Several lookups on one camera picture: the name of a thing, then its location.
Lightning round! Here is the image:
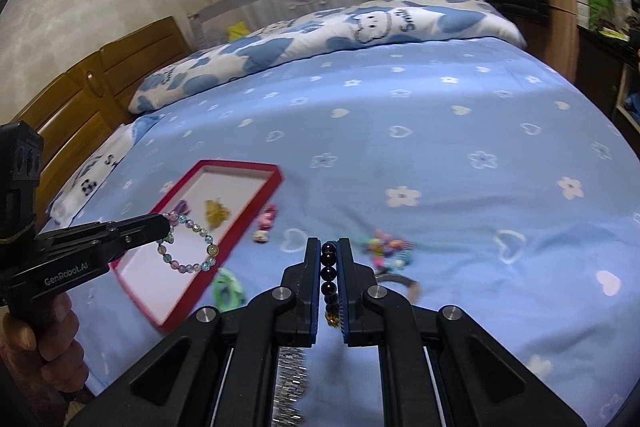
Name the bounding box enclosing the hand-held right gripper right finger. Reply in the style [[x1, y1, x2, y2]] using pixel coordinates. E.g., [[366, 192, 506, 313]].
[[337, 237, 590, 427]]

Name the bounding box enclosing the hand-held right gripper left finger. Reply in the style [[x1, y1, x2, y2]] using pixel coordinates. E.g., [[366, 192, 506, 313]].
[[65, 237, 323, 427]]

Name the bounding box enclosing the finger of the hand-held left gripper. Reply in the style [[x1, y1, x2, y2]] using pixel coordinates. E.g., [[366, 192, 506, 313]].
[[120, 229, 174, 258], [102, 214, 173, 238]]

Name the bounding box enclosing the black bead bracelet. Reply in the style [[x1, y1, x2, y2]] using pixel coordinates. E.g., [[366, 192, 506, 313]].
[[320, 241, 342, 330]]

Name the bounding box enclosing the colourful flower charm bracelet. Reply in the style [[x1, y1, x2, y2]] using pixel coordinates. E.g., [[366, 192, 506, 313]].
[[357, 229, 415, 269]]

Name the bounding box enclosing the bronze wrist watch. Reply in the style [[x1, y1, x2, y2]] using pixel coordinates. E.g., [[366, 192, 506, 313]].
[[372, 268, 423, 303]]

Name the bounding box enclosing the pastel glass bead bracelet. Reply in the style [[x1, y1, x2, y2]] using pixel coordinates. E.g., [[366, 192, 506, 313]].
[[156, 209, 220, 274]]

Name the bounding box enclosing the pink heart hair clip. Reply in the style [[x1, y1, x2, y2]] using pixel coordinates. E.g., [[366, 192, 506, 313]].
[[253, 203, 278, 244]]

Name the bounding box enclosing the green leaf hair clip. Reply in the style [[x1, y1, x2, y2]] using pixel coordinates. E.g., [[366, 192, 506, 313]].
[[211, 268, 247, 310]]

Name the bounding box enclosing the red jewelry tray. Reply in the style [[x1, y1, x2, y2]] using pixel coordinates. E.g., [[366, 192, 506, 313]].
[[111, 159, 284, 328]]

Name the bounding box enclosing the person's left hand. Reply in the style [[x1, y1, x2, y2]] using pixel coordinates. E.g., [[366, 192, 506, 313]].
[[0, 293, 91, 403]]

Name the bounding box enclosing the white printed pillow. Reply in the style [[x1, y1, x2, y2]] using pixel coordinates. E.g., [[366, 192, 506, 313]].
[[47, 114, 163, 228]]

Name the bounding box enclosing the yellow claw hair clip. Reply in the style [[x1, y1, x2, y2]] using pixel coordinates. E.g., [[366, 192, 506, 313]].
[[204, 198, 232, 226]]

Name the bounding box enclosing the wooden headboard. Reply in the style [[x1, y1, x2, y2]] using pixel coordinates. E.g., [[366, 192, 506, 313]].
[[10, 17, 193, 178]]

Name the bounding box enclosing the blue flower print bed sheet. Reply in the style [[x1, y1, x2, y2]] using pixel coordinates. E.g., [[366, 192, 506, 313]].
[[50, 34, 636, 427]]

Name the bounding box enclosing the blue and white printed quilt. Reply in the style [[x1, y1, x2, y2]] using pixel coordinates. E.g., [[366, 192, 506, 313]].
[[127, 0, 528, 115]]

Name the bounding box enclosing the dark cabinet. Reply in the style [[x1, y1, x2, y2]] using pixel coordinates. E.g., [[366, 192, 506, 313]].
[[577, 29, 640, 122]]

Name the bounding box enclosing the silver sparkly bracelet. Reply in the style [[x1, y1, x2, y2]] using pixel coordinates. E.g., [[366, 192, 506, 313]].
[[272, 347, 308, 423]]

